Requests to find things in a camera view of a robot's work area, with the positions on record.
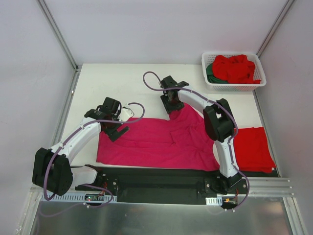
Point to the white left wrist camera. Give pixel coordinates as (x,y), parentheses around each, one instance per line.
(125,114)

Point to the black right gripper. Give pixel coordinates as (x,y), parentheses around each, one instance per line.
(171,106)

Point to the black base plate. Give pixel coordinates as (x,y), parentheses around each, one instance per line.
(165,186)

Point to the aluminium frame rail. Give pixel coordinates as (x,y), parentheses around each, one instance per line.
(277,187)

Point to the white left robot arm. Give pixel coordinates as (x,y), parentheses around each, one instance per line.
(52,169)

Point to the pink t shirt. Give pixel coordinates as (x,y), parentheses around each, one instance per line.
(178,143)

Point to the white plastic laundry basket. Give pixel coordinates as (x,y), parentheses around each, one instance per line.
(209,57)

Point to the red crumpled t shirt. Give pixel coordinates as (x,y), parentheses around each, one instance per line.
(235,69)

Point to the folded red t shirt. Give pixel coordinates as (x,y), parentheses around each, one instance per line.
(252,152)

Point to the green t shirt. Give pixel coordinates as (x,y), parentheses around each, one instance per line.
(211,77)

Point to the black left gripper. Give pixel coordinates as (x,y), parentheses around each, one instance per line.
(118,133)

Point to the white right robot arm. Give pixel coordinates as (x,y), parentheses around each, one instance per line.
(219,125)

